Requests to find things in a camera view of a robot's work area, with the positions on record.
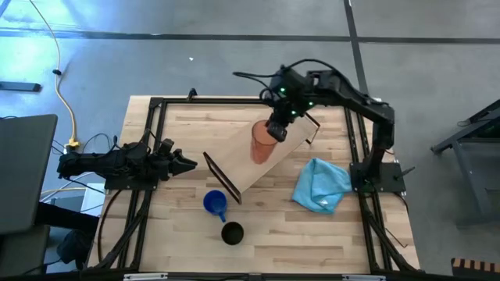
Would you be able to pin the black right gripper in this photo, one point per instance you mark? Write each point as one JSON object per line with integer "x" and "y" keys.
{"x": 287, "y": 113}

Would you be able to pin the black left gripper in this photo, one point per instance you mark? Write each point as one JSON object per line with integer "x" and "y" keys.
{"x": 162, "y": 166}

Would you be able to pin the orange translucent plastic cup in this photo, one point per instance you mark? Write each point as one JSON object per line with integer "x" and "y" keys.
{"x": 259, "y": 150}

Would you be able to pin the blue plastic mug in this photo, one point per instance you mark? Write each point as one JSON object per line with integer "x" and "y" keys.
{"x": 215, "y": 203}

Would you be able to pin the black tumbler cup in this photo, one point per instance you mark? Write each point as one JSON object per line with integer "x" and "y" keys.
{"x": 232, "y": 233}

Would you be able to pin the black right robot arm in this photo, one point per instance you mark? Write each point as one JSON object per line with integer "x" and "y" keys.
{"x": 371, "y": 109}

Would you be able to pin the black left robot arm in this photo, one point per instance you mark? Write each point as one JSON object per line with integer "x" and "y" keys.
{"x": 97, "y": 162}

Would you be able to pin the light blue cloth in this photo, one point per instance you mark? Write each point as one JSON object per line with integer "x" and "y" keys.
{"x": 320, "y": 185}

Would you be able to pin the white box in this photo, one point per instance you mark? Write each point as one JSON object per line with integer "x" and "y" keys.
{"x": 93, "y": 197}

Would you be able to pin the black beam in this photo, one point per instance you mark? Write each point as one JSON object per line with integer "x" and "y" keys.
{"x": 66, "y": 216}

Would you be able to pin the black bag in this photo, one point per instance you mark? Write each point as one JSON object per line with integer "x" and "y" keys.
{"x": 74, "y": 247}

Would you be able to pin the grey flat panel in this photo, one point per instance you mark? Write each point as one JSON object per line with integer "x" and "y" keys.
{"x": 23, "y": 171}

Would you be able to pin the black bar on floor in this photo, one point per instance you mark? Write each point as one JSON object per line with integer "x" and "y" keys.
{"x": 19, "y": 86}

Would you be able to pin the grey seat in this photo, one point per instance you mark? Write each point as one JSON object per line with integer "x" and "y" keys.
{"x": 19, "y": 250}

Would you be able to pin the grey metal table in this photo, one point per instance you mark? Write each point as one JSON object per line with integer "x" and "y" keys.
{"x": 470, "y": 179}

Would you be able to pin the orange black striped object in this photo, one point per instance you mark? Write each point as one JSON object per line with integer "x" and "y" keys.
{"x": 474, "y": 266}

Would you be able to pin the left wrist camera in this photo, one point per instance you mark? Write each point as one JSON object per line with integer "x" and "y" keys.
{"x": 166, "y": 145}

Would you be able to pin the black aluminium table frame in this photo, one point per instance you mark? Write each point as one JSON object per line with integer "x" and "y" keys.
{"x": 215, "y": 100}

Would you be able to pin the black frame clamp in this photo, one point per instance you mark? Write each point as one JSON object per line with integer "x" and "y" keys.
{"x": 191, "y": 93}

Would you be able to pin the white metal bracket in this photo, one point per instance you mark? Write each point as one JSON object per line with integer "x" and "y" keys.
{"x": 363, "y": 278}
{"x": 144, "y": 277}

